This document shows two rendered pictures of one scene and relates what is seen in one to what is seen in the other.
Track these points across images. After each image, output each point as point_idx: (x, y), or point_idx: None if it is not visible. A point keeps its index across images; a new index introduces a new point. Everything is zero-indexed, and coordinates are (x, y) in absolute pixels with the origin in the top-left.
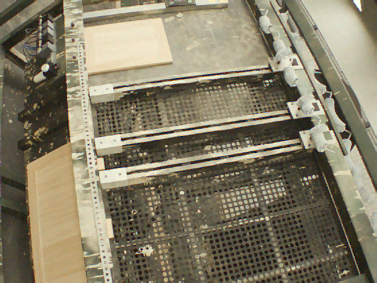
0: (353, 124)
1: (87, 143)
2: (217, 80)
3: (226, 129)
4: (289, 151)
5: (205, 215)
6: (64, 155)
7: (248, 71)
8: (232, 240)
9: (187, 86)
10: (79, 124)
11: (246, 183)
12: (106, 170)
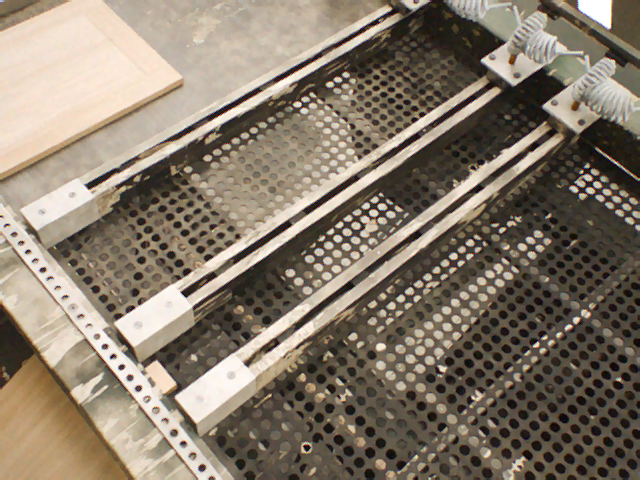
0: (590, 60)
1: (99, 346)
2: (307, 79)
3: (392, 170)
4: (544, 154)
5: (281, 398)
6: (18, 412)
7: (356, 34)
8: (552, 396)
9: (252, 118)
10: (46, 310)
11: (495, 261)
12: (193, 384)
